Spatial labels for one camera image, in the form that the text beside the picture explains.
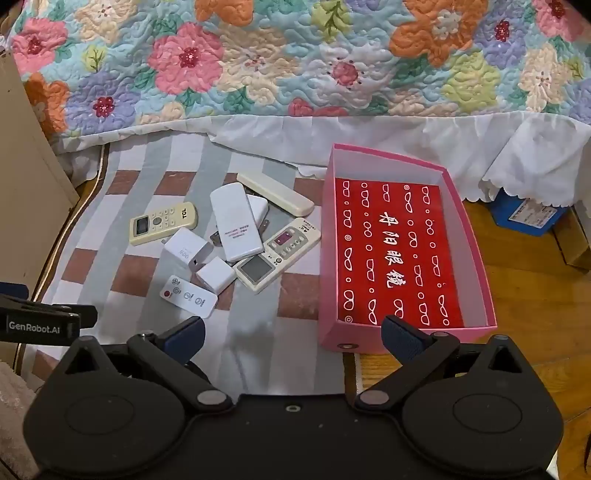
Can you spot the small white cube charger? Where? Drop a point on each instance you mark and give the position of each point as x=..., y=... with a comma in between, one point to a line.
x=216, y=276

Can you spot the pale fluffy towel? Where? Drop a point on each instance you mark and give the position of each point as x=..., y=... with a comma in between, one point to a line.
x=14, y=415

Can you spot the long white remote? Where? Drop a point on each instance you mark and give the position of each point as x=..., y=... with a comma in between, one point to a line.
x=277, y=191

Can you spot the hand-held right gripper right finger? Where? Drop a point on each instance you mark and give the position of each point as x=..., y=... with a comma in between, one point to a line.
x=400, y=342

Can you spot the brown cardboard box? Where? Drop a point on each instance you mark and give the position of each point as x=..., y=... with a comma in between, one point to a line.
x=575, y=240

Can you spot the rounded white charger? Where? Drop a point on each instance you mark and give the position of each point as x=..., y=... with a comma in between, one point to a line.
x=258, y=210

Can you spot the white power bank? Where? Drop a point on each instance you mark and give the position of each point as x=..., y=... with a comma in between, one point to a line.
x=233, y=221

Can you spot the cream air-conditioner remote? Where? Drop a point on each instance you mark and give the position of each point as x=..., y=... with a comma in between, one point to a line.
x=161, y=224

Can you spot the red glasses-print paper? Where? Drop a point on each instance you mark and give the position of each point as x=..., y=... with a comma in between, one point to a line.
x=397, y=249

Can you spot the white remote red button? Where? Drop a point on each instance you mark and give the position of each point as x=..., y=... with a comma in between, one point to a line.
x=187, y=297

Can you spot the large white wall charger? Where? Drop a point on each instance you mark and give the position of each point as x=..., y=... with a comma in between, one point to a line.
x=184, y=249

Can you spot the floral quilted bedspread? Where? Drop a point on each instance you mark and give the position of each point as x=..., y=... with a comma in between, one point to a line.
x=277, y=55

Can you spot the checked grey brown mat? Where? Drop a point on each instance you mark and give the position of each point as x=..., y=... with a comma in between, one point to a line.
x=277, y=332

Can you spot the beige cabinet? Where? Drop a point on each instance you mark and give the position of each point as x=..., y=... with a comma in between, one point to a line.
x=27, y=184

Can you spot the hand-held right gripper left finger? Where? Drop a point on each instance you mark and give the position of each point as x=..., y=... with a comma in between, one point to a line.
x=187, y=342

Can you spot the pink cardboard box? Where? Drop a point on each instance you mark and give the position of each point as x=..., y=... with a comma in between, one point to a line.
x=330, y=258

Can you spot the blue box with label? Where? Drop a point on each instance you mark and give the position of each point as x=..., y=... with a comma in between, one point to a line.
x=526, y=214

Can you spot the white remote with purple panel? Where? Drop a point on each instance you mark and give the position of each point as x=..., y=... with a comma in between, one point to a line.
x=277, y=256

